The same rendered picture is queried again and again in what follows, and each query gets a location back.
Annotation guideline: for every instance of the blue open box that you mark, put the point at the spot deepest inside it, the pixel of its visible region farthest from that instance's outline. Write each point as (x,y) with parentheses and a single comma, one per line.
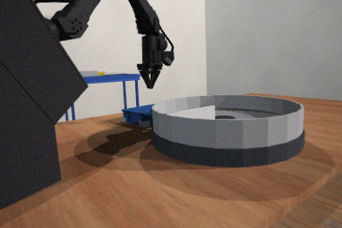
(140,113)

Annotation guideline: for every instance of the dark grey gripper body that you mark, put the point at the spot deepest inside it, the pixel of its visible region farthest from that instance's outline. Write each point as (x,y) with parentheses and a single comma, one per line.
(148,61)

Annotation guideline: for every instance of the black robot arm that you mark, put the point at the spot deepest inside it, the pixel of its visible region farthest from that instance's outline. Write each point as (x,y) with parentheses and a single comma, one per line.
(73,22)

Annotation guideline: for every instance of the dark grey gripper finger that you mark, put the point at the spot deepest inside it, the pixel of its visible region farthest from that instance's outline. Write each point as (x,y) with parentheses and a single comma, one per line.
(147,72)
(143,76)

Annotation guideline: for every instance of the grey round turntable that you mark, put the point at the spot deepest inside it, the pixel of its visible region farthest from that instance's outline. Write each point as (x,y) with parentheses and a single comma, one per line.
(233,131)

